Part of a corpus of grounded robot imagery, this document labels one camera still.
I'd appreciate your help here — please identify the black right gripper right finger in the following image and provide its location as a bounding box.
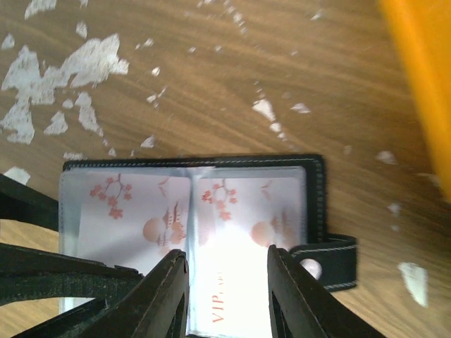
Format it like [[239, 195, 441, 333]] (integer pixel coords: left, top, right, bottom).
[[267, 245, 381, 338]]

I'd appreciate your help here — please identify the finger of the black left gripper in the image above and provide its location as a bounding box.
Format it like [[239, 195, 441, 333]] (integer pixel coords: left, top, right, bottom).
[[1, 174, 58, 232], [1, 244, 141, 337]]

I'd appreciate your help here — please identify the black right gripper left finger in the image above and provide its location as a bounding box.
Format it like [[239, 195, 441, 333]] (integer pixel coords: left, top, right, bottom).
[[87, 249, 188, 337]]

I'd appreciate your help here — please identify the white pink VIP card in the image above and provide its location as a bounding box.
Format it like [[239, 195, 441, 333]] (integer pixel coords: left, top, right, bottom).
[[77, 172, 191, 274], [189, 177, 304, 337]]

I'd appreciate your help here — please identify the black leather card holder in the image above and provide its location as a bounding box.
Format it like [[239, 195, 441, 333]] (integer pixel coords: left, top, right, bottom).
[[59, 154, 357, 337]]

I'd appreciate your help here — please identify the yellow middle card bin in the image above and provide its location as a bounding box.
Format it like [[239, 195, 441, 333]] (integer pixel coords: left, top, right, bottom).
[[379, 0, 450, 201]]

